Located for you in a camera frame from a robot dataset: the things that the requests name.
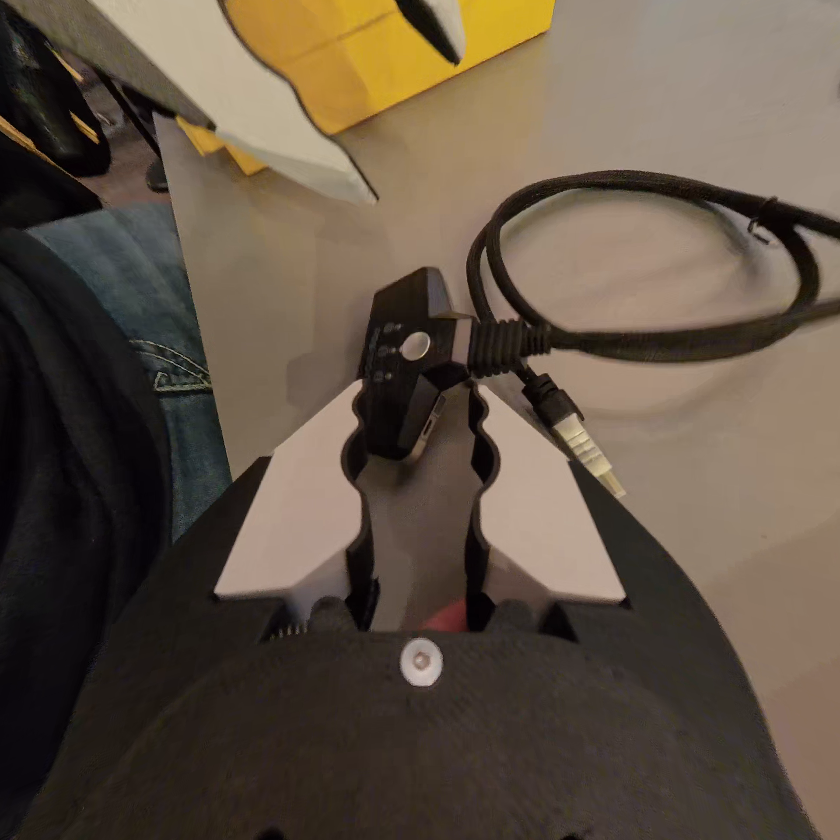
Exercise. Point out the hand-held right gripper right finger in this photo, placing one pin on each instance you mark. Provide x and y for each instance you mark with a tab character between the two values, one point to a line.
551	531

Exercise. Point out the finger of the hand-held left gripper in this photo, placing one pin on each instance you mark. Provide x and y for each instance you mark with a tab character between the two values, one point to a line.
439	19
229	85

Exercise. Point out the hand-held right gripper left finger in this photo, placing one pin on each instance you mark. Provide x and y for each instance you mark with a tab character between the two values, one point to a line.
295	525

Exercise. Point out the yellow plastic bin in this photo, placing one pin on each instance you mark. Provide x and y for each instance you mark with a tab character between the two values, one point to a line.
367	72

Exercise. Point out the person's right hand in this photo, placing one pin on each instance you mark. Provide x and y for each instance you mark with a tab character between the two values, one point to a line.
446	620

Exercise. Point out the person's jeans leg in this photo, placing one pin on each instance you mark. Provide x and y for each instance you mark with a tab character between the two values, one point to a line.
131	275

